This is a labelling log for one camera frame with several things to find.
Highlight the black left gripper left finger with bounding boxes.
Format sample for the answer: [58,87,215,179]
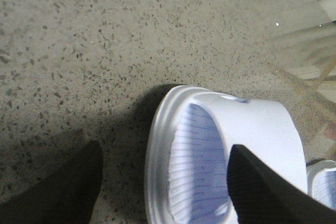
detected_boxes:
[1,141,103,223]

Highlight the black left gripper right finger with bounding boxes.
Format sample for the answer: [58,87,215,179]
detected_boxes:
[227,145,335,223]

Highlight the light blue slipper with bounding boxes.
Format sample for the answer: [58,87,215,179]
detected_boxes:
[144,86,307,223]
[307,160,335,210]

